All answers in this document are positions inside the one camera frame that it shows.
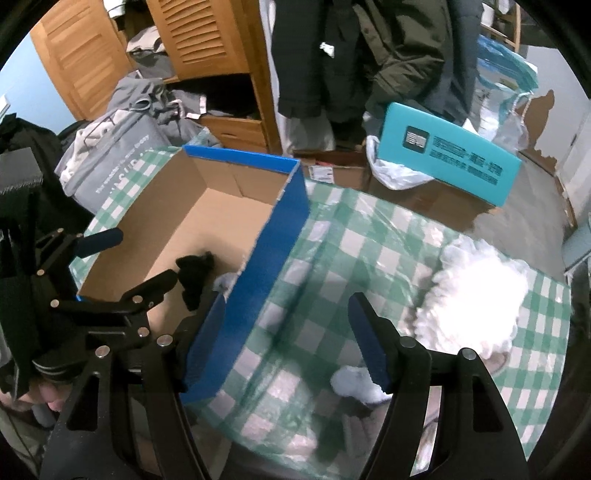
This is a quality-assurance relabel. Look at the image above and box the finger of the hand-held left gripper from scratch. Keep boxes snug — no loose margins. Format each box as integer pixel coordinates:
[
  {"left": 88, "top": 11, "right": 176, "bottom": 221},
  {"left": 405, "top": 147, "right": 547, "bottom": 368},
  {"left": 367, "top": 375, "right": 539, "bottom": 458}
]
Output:
[
  {"left": 32, "top": 229, "right": 124, "bottom": 278},
  {"left": 48, "top": 269, "right": 180, "bottom": 352}
]

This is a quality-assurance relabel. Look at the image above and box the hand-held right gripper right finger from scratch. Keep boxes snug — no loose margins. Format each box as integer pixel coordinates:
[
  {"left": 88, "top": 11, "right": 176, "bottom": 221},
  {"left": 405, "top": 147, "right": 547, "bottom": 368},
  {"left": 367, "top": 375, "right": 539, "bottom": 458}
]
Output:
[{"left": 347, "top": 292, "right": 529, "bottom": 480}]

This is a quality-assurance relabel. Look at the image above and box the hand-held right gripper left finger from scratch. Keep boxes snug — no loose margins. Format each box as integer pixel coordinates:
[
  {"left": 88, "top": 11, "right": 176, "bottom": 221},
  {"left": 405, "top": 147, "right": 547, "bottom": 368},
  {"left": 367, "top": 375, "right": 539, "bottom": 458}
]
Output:
[{"left": 39, "top": 291, "right": 229, "bottom": 480}]

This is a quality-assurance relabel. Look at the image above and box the black cloth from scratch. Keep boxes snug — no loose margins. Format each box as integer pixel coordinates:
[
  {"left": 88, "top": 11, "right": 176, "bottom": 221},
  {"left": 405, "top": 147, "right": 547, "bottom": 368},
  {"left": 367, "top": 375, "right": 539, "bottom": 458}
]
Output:
[{"left": 175, "top": 251, "right": 216, "bottom": 311}]

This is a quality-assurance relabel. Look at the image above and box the blue-sided cardboard box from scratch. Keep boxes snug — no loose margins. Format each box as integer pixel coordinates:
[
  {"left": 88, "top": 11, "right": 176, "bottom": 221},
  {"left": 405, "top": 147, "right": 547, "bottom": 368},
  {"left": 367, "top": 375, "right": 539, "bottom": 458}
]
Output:
[{"left": 76, "top": 144, "right": 311, "bottom": 404}]

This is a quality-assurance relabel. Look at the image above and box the person's left hand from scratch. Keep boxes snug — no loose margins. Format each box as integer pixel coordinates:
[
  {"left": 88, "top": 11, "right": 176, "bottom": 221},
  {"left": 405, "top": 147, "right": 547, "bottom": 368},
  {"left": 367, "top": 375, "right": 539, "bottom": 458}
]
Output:
[{"left": 18, "top": 376, "right": 75, "bottom": 428}]

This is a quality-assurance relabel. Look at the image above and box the white fluffy cloth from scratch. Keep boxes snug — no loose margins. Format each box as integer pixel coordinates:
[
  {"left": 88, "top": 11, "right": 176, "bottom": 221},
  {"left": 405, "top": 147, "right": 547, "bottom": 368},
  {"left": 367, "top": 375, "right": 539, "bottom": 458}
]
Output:
[{"left": 330, "top": 364, "right": 393, "bottom": 404}]

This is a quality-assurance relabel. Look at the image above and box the grey printed fabric bag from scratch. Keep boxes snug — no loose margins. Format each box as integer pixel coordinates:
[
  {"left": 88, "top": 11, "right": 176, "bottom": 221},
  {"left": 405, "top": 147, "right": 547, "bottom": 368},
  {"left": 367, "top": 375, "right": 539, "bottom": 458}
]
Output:
[{"left": 55, "top": 108, "right": 171, "bottom": 210}]

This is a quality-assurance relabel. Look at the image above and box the green checked tablecloth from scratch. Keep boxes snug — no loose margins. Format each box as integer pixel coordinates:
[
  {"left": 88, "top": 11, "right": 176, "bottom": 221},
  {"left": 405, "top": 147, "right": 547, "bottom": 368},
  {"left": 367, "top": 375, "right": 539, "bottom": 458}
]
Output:
[{"left": 85, "top": 127, "right": 573, "bottom": 467}]

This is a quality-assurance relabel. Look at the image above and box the white mesh bath pouf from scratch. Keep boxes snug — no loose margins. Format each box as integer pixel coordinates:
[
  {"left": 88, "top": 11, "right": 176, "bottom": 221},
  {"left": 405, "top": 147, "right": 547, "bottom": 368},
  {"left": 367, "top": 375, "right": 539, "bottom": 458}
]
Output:
[{"left": 412, "top": 235, "right": 532, "bottom": 358}]

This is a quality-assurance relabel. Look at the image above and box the black garment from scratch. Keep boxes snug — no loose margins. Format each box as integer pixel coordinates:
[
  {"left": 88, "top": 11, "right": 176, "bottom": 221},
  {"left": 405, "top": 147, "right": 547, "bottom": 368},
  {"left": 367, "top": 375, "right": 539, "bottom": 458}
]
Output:
[{"left": 0, "top": 117, "right": 93, "bottom": 222}]

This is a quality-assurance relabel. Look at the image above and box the large brown cardboard box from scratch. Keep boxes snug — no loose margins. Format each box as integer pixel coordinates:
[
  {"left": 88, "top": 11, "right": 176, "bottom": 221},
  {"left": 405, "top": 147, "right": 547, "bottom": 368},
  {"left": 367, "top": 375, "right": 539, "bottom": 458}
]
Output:
[{"left": 367, "top": 161, "right": 502, "bottom": 232}]

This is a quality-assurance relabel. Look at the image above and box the pile of grey clothes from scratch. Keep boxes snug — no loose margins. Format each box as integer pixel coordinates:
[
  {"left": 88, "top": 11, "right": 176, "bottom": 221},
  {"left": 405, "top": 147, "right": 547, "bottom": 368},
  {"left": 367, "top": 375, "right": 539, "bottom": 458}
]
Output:
[{"left": 108, "top": 74, "right": 209, "bottom": 139}]

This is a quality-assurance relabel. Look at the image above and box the labelled brown cardboard box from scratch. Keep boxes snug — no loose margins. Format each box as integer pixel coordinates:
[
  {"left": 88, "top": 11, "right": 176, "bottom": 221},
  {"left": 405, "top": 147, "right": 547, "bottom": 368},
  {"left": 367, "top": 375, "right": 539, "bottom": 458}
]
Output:
[{"left": 295, "top": 150, "right": 370, "bottom": 190}]

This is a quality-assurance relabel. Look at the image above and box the white plastic bag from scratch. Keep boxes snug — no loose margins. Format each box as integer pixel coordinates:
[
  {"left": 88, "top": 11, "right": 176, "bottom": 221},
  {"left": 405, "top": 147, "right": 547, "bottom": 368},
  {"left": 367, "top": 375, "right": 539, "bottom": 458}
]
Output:
[{"left": 366, "top": 135, "right": 432, "bottom": 190}]

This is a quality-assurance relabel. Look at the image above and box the wooden louvre door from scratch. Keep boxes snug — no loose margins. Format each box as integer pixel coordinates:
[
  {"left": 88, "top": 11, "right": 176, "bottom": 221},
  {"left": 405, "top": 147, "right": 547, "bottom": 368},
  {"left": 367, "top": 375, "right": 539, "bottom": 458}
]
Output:
[{"left": 30, "top": 0, "right": 139, "bottom": 121}]

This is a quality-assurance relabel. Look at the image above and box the teal flat box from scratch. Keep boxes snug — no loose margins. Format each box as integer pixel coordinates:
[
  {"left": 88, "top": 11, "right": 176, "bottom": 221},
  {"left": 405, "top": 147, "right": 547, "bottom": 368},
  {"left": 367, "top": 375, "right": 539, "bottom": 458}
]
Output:
[{"left": 379, "top": 102, "right": 522, "bottom": 207}]

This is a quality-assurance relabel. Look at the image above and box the wooden wardrobe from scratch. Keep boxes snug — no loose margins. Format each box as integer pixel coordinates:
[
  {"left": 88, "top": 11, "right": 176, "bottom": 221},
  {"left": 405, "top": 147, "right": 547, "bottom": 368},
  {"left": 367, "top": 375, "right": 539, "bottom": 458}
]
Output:
[{"left": 145, "top": 0, "right": 282, "bottom": 155}]

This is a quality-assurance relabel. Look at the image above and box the black hanging jacket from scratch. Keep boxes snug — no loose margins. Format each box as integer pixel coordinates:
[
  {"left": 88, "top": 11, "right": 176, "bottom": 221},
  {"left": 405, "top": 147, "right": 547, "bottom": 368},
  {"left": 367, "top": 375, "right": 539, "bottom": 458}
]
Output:
[{"left": 271, "top": 0, "right": 370, "bottom": 120}]

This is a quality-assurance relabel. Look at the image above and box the clear plastic bag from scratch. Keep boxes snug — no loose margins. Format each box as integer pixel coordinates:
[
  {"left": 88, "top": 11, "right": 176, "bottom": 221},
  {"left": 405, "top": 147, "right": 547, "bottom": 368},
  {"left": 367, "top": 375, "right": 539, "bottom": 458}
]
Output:
[{"left": 475, "top": 37, "right": 540, "bottom": 149}]

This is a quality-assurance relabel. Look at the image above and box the dark grey hanging coat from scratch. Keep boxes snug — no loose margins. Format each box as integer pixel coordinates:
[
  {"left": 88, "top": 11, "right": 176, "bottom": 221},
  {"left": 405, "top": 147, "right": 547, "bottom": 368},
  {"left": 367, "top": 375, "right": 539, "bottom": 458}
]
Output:
[{"left": 438, "top": 0, "right": 485, "bottom": 126}]

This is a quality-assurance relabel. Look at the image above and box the olive hanging jacket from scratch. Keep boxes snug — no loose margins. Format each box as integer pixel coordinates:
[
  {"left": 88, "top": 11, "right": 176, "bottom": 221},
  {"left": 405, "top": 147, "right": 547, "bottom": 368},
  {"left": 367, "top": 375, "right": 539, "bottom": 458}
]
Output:
[{"left": 365, "top": 0, "right": 455, "bottom": 121}]

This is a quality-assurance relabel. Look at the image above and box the wooden chair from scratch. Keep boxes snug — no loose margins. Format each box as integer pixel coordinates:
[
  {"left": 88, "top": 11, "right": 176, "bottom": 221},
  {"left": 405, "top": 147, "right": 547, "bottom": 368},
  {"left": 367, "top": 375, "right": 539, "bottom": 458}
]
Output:
[{"left": 480, "top": 0, "right": 522, "bottom": 52}]

